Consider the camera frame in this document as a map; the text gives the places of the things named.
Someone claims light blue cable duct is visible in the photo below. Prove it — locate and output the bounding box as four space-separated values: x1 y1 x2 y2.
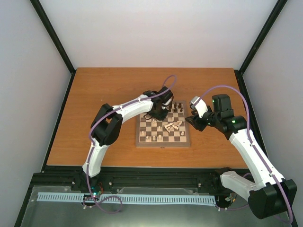
36 192 215 206

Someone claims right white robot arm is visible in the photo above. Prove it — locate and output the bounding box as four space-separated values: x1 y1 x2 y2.
186 94 297 219

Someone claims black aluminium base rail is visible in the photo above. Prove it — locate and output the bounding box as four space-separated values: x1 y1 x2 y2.
30 166 231 194

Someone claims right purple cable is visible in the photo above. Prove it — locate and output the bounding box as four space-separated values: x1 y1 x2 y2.
198 85 294 224

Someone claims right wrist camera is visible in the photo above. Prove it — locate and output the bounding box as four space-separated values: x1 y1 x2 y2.
190 96 208 118

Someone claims purple cable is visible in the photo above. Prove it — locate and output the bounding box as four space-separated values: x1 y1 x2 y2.
83 74 178 213
198 85 294 224

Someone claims dark chess pieces row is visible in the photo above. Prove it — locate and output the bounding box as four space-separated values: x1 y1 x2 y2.
167 102 184 113

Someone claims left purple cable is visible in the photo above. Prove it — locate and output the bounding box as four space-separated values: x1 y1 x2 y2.
83 74 178 213

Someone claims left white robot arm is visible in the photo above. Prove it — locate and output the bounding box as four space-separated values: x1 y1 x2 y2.
81 87 173 191

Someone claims pile of white pieces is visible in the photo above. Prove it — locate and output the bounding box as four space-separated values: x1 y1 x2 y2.
164 121 183 132

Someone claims wooden chess board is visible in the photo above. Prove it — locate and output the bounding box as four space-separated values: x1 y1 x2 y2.
136 101 191 148

